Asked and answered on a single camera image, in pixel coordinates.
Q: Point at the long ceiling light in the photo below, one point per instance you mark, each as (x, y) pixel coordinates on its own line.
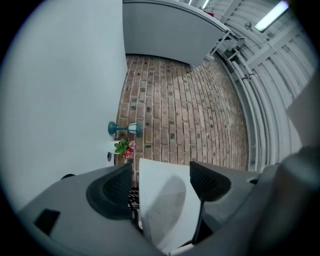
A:
(205, 3)
(271, 15)

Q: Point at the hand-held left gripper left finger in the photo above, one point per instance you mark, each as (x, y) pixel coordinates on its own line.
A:
(113, 192)

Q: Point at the round ceiling sensor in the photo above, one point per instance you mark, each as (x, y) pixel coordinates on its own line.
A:
(248, 25)

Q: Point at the black metal rack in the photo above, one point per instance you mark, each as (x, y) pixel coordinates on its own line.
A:
(133, 197)

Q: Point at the white board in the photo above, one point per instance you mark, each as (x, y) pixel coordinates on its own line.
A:
(162, 200)

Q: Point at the white pot with flowers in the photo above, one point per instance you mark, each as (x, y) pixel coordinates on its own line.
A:
(123, 147)

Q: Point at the small black wall socket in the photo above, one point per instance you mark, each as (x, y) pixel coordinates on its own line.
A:
(109, 156)

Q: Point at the teal table lamp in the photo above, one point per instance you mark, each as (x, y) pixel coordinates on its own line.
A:
(132, 128)

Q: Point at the white partition panel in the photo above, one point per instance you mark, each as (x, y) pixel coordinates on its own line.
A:
(170, 32)

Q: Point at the row of white pipes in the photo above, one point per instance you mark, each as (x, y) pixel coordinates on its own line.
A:
(252, 100)

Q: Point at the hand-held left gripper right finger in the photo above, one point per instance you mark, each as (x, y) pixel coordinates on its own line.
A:
(207, 185)

